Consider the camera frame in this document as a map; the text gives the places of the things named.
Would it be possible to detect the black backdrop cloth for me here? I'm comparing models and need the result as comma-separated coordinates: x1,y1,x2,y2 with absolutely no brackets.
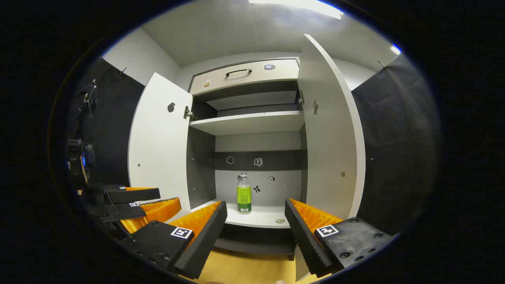
351,53,440,237
77,57,146,190

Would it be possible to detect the white cabinet shelf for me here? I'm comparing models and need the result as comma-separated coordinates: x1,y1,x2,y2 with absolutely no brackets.
189,110,305,136

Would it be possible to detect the clear bottle green label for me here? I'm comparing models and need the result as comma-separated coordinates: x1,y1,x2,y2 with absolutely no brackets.
236,172,252,214

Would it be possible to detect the white cabinet door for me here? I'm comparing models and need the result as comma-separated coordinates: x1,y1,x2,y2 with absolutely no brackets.
294,34,367,282
127,72,194,223

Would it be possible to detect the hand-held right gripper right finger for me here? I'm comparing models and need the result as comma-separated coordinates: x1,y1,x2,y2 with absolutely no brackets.
285,198,395,278

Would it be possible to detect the white and grey cabinet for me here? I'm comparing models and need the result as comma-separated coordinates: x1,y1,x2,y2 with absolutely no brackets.
185,57,312,261

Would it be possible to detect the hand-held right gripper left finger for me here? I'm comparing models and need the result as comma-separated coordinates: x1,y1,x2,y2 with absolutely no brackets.
118,200,228,280

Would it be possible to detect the white cabinet drawer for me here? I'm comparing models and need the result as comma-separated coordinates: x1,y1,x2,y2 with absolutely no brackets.
189,58,300,96

